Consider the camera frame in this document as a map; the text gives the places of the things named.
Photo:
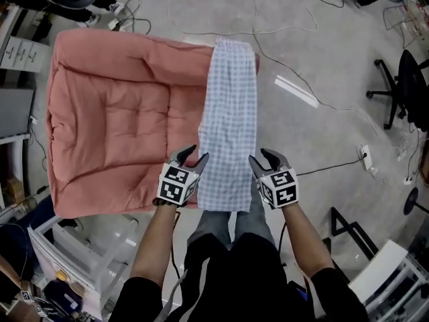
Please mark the person's right forearm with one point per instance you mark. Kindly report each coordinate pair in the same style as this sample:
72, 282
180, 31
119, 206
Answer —
308, 240

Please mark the black office chair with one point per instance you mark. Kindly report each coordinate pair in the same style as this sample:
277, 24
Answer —
409, 89

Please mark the blue checkered shorts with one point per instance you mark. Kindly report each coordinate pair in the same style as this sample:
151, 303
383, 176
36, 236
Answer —
231, 119

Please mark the white desk with drawers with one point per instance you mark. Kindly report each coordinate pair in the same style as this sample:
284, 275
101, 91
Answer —
23, 54

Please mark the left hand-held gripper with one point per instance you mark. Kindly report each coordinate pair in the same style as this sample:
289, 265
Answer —
176, 186

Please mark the pink cushioned armchair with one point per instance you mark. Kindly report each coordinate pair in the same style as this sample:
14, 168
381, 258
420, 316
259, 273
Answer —
117, 119

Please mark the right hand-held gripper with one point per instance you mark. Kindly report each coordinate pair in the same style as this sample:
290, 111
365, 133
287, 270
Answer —
279, 188

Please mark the person's torso in black shirt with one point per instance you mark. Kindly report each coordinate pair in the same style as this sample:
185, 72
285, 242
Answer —
241, 280

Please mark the person's right leg in jeans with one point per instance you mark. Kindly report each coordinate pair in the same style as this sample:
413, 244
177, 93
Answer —
254, 220

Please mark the black metal table frame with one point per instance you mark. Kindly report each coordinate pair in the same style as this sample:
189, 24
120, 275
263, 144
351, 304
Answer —
352, 230

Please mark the white power strip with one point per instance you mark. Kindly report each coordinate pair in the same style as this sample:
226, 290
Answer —
115, 23
364, 155
408, 179

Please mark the black waist device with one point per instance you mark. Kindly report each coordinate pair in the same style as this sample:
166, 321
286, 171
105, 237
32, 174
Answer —
298, 290

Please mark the orange fruit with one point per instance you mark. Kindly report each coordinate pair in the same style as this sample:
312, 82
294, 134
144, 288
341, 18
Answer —
60, 275

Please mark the dark blue rice cooker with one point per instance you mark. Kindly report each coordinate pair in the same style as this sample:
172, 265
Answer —
63, 295

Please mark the person's leg in jeans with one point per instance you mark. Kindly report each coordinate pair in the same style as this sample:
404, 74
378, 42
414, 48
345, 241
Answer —
209, 226
254, 220

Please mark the person's left leg in jeans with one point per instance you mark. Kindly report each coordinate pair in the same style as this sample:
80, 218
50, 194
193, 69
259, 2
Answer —
209, 226

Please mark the black lamp base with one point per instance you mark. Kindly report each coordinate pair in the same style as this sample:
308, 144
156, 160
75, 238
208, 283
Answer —
410, 200

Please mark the grey fridge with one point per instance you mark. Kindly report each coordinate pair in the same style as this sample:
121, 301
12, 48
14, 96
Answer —
15, 112

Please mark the person's left forearm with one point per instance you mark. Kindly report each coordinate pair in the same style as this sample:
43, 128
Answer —
152, 243

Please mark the white marbled table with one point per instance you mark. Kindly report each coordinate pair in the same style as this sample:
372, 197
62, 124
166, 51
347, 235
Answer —
378, 273

